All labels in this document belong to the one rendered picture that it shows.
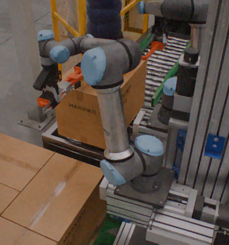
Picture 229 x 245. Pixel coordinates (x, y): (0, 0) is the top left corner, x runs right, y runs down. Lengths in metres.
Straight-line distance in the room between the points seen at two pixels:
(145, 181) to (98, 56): 0.59
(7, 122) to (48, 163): 1.44
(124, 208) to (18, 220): 0.71
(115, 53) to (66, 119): 1.14
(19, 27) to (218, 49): 2.14
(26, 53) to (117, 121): 2.07
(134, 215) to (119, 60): 0.78
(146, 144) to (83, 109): 0.81
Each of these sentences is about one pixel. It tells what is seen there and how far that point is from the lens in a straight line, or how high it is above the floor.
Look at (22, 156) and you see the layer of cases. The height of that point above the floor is 0.54.
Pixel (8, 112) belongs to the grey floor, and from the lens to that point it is 3.80.
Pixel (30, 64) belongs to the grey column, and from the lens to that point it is 3.19.
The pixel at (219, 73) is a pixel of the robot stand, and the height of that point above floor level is 1.55.
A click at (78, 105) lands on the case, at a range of 2.07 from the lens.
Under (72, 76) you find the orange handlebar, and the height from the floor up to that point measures 1.22.
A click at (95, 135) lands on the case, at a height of 0.77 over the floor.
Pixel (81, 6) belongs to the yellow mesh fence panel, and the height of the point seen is 1.29.
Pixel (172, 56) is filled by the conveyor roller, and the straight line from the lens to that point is 3.66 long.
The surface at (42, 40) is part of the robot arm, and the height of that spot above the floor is 1.54.
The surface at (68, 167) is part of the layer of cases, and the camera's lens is 2.27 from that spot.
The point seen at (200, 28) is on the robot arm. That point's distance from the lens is 1.72.
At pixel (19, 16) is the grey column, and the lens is 3.03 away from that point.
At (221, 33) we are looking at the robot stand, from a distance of 1.21.
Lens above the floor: 2.15
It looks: 38 degrees down
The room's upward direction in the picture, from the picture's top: 1 degrees clockwise
